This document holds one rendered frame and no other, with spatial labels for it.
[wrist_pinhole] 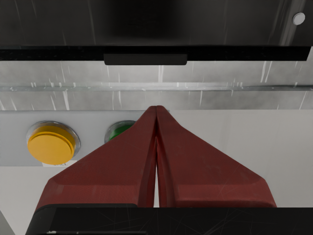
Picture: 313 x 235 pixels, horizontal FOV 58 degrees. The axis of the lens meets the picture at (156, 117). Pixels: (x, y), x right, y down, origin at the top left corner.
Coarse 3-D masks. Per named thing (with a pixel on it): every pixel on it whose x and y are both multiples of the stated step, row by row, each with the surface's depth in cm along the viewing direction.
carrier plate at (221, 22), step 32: (0, 0) 17; (32, 0) 17; (64, 0) 18; (96, 0) 18; (128, 0) 18; (160, 0) 18; (192, 0) 18; (224, 0) 18; (256, 0) 18; (288, 0) 18; (0, 32) 19; (32, 32) 19; (64, 32) 19; (96, 32) 19; (128, 32) 19; (160, 32) 19; (192, 32) 19; (224, 32) 19; (256, 32) 19; (288, 32) 19
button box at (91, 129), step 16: (0, 112) 24; (16, 112) 24; (32, 112) 24; (48, 112) 24; (64, 112) 24; (80, 112) 24; (96, 112) 24; (112, 112) 24; (128, 112) 24; (0, 128) 25; (16, 128) 25; (32, 128) 25; (64, 128) 25; (80, 128) 25; (96, 128) 25; (112, 128) 25; (0, 144) 26; (16, 144) 26; (80, 144) 26; (96, 144) 26; (0, 160) 27; (16, 160) 27; (32, 160) 27
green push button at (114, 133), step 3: (123, 126) 25; (126, 126) 24; (129, 126) 24; (117, 129) 25; (120, 129) 24; (123, 129) 24; (126, 129) 24; (114, 132) 25; (117, 132) 24; (120, 132) 24; (111, 135) 25; (114, 135) 24; (117, 135) 24; (111, 138) 24
